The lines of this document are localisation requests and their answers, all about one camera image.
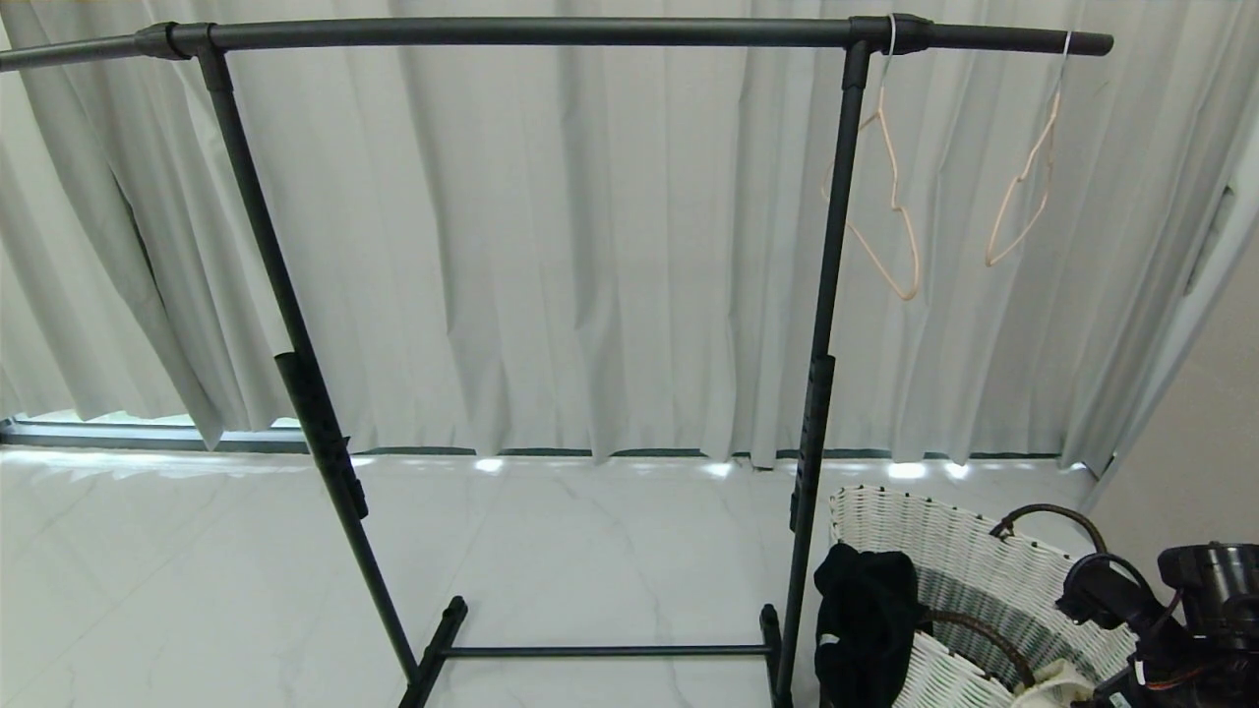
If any cream printed garment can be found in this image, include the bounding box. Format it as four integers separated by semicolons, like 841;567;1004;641
1018;659;1098;708

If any pink clothes hanger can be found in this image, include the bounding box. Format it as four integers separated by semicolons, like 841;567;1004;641
986;74;1068;268
821;84;923;302

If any black clothes rack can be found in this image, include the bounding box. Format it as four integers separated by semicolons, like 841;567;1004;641
0;14;1114;708

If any white laundry basket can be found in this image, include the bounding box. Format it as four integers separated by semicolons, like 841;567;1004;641
829;484;1142;708

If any white curtain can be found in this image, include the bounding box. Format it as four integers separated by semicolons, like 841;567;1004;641
0;0;222;450
20;0;1259;483

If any black garment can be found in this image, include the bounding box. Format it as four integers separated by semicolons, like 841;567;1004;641
813;543;930;708

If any window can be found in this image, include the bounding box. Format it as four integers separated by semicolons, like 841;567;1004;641
0;411;308;455

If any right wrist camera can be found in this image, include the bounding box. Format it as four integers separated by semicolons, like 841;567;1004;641
1055;553;1164;630

